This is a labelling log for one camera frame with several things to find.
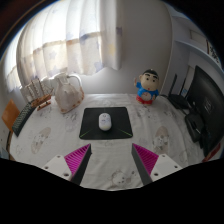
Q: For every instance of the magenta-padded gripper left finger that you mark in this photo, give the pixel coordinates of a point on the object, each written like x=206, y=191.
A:
x=75, y=159

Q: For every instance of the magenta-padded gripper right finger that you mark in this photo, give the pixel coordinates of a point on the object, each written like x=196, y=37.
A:
x=148, y=160

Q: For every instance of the white cartoon-print computer mouse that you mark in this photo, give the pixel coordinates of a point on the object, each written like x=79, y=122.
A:
x=105, y=121

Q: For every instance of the black mouse pad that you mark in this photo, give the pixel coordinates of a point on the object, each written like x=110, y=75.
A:
x=90, y=125

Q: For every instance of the white printed tablecloth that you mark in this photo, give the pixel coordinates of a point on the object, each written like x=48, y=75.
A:
x=110, y=156

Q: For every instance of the large white conch shell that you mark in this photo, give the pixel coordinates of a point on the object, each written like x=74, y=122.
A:
x=68, y=96

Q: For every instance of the black router with antennas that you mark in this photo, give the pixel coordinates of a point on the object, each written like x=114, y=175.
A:
x=178, y=100

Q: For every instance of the cartoon boy figurine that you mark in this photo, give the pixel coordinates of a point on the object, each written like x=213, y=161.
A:
x=147, y=90

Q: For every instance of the wooden model sailing ship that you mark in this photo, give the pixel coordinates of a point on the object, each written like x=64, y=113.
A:
x=40, y=98

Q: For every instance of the orange wooden chair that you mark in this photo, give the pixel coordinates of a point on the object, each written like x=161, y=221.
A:
x=10, y=115

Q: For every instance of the white radiator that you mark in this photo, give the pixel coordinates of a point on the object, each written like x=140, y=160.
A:
x=78, y=80

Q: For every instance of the black monitor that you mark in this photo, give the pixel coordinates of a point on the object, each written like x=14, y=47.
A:
x=208, y=103

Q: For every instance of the white star-print curtain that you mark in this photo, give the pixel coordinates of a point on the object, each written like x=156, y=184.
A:
x=73, y=36

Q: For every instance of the white wall shelf unit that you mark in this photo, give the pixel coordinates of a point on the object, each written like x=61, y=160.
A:
x=196, y=43

